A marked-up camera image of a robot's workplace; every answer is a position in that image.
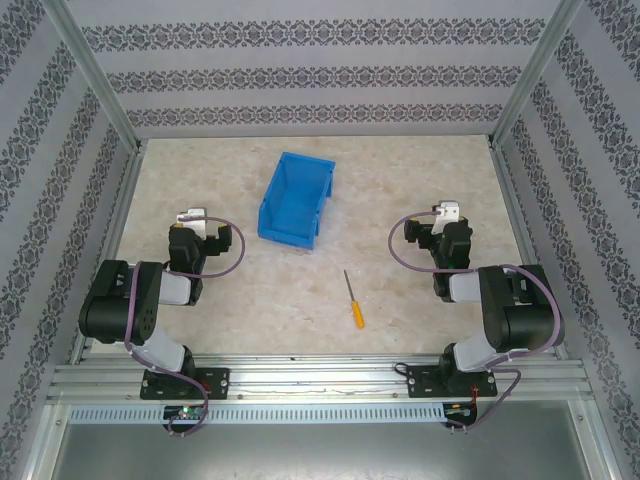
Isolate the blue plastic storage bin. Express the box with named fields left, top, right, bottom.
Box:
left=256, top=151, right=337, bottom=252

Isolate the left green circuit board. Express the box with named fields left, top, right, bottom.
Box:
left=166, top=405, right=207, bottom=422

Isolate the grey metal sheet panel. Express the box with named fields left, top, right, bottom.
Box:
left=27, top=399, right=624, bottom=480

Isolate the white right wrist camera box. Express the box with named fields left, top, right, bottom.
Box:
left=431, top=199, right=462, bottom=235

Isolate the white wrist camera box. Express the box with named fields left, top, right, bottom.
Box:
left=176, top=205, right=222, bottom=240
left=431, top=199, right=462, bottom=235

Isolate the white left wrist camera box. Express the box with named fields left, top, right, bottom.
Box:
left=176, top=205, right=222, bottom=240

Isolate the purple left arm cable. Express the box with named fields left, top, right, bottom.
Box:
left=122, top=212, right=246, bottom=439

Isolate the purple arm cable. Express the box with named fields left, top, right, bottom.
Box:
left=388, top=209, right=562, bottom=434
left=122, top=212, right=246, bottom=439

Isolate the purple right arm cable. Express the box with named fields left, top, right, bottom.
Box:
left=388, top=209, right=562, bottom=434

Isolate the orange handled screwdriver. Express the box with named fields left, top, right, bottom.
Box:
left=342, top=269, right=366, bottom=330

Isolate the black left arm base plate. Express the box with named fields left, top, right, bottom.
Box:
left=139, top=366, right=232, bottom=402

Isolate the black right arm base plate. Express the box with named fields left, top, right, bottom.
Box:
left=406, top=363, right=499, bottom=400

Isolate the right aluminium frame post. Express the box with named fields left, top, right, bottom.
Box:
left=488, top=0, right=585, bottom=149

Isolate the aluminium frame post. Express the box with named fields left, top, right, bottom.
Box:
left=488, top=0, right=585, bottom=149
left=40, top=0, right=146, bottom=153

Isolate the left aluminium frame post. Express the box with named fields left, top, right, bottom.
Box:
left=40, top=0, right=146, bottom=153

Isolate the aluminium mounting rail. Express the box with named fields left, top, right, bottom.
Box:
left=46, top=351, right=595, bottom=402

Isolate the slotted grey cable duct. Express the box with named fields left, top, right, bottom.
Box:
left=66, top=402, right=447, bottom=425

